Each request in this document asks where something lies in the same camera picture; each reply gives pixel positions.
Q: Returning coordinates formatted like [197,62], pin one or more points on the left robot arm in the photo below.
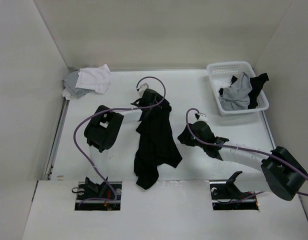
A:
[104,125]

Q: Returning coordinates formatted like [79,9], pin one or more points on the right metal table rail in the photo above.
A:
[268,130]

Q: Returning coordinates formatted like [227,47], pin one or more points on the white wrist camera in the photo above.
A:
[201,117]
[142,89]

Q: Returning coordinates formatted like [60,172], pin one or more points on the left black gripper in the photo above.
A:
[157,108]

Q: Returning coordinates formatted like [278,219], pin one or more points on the left metal table rail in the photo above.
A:
[51,157]

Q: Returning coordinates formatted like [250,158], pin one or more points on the metal table rail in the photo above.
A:
[51,157]
[268,130]

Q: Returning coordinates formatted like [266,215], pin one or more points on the black tank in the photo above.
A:
[156,146]
[257,84]

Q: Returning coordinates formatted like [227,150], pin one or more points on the grey tank top in basket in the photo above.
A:
[236,96]

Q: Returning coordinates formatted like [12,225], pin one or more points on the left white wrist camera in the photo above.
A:
[142,89]

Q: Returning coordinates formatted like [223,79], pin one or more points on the white plastic laundry basket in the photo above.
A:
[226,70]

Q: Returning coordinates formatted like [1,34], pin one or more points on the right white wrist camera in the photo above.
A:
[201,117]

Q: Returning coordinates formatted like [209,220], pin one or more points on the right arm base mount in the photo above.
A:
[226,196]

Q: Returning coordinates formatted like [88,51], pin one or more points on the folded white tank top underneath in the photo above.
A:
[66,94]

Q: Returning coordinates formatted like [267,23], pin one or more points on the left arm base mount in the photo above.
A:
[92,196]

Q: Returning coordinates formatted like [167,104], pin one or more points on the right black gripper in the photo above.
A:
[184,138]

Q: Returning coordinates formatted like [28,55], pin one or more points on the black tank top over rim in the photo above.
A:
[257,84]

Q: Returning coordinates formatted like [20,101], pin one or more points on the folded grey tank top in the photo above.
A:
[70,82]

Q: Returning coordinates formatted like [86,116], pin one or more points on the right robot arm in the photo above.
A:
[277,172]

